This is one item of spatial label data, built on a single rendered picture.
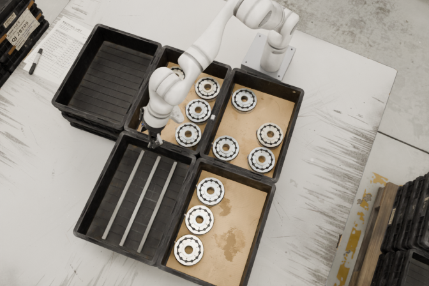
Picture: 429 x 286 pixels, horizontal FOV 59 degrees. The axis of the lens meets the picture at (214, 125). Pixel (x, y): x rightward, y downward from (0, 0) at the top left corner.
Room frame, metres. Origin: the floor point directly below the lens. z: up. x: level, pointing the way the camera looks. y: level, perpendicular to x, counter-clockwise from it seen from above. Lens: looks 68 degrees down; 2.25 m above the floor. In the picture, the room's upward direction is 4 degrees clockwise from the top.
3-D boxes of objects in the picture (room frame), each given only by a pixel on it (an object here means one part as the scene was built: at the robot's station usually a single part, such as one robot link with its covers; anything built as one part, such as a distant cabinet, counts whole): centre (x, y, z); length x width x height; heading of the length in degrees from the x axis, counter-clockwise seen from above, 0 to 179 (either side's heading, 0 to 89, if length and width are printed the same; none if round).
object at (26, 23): (1.26, 1.13, 0.41); 0.31 x 0.02 x 0.16; 158
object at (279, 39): (0.91, -0.23, 1.04); 0.09 x 0.09 x 0.17; 57
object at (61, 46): (0.96, 0.75, 0.70); 0.33 x 0.23 x 0.01; 158
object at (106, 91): (0.73, 0.43, 0.87); 0.40 x 0.30 x 0.11; 164
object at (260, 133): (0.55, -0.22, 0.86); 0.10 x 0.10 x 0.01
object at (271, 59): (0.91, -0.23, 0.88); 0.09 x 0.09 x 0.17; 71
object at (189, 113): (0.63, 0.07, 0.86); 0.10 x 0.10 x 0.01
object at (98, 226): (0.26, 0.25, 0.87); 0.40 x 0.30 x 0.11; 164
